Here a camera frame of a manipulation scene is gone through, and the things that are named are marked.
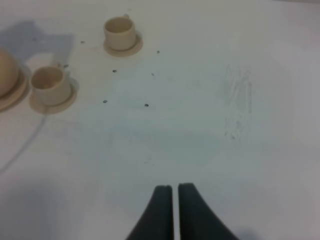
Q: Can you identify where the beige ceramic teapot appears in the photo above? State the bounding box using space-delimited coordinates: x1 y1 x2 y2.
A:
0 48 19 97

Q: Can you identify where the near beige cup saucer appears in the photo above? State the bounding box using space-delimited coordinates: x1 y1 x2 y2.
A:
28 80 77 115

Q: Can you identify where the far beige cup saucer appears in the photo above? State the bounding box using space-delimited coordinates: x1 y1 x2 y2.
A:
103 33 143 58

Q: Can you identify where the near beige teacup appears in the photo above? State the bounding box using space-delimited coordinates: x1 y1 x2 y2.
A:
30 66 72 107

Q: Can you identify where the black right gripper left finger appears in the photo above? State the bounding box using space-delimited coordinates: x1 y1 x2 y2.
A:
127 185 174 240

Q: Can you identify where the beige cup saucer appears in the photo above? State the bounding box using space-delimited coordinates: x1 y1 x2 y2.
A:
28 80 77 115
103 33 143 58

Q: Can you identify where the large beige teapot saucer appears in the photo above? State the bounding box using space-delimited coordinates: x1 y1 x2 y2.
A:
0 70 28 112

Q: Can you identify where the far beige teacup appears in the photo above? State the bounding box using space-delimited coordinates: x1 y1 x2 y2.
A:
103 14 137 51

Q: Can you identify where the beige teacup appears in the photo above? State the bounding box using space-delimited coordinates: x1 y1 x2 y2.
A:
103 14 137 51
30 66 72 107

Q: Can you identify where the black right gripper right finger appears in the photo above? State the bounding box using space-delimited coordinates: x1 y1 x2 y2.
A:
178 183 237 240

